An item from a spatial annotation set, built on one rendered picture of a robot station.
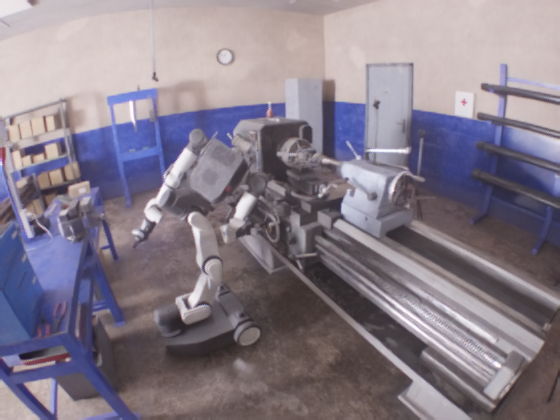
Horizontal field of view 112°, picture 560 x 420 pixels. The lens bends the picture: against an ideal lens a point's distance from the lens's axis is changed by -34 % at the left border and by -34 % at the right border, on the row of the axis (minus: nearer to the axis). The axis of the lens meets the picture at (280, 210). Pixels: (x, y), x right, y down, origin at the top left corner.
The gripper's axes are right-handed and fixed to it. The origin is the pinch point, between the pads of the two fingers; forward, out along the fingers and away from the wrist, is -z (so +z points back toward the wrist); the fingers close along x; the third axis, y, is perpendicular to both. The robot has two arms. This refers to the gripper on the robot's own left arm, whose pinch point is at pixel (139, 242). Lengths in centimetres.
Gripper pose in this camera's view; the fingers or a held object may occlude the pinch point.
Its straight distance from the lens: 194.6
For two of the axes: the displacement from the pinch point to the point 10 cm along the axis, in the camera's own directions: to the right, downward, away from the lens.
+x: 0.5, -1.5, 9.9
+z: 5.7, -8.1, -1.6
